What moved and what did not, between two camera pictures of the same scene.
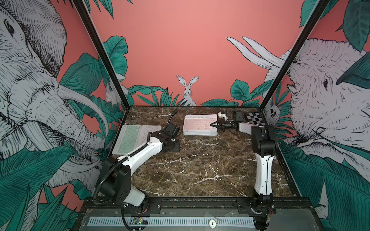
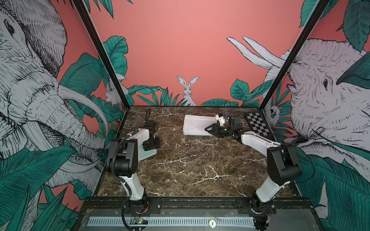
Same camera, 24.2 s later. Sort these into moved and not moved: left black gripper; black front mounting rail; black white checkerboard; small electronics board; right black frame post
Moved: left black gripper
Not moved: small electronics board; right black frame post; black front mounting rail; black white checkerboard
